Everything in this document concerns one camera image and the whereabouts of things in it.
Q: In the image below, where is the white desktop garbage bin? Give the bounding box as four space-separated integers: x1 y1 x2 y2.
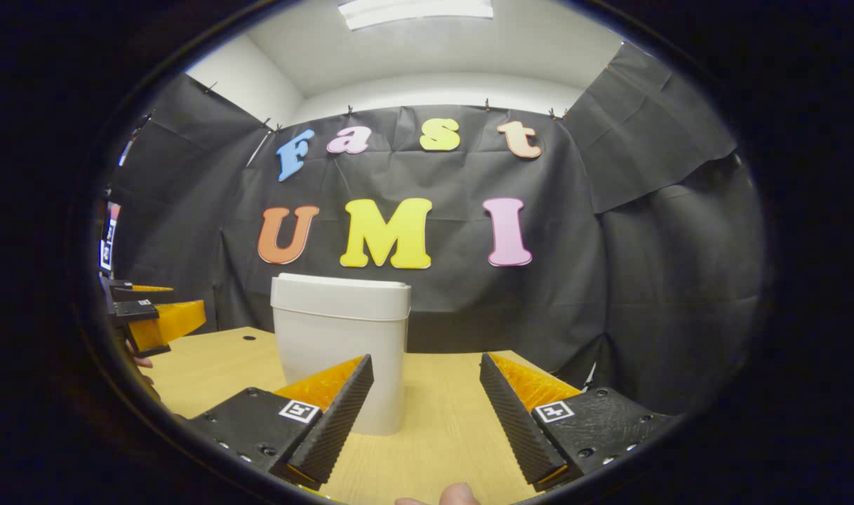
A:
270 273 412 436

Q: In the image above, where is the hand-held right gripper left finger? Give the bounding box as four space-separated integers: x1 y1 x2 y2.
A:
188 353 375 492

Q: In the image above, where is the wooden desktop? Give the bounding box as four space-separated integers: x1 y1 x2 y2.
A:
142 326 680 505

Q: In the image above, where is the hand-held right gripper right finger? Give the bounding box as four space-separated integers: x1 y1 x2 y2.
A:
479 352 674 492

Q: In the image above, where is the long ceiling light panel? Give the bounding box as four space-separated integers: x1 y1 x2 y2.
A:
339 0 494 30

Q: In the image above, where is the computer monitor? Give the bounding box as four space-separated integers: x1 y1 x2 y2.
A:
98 203 122 273

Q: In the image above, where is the black backdrop cloth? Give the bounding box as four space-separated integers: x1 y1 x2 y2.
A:
104 42 768 415

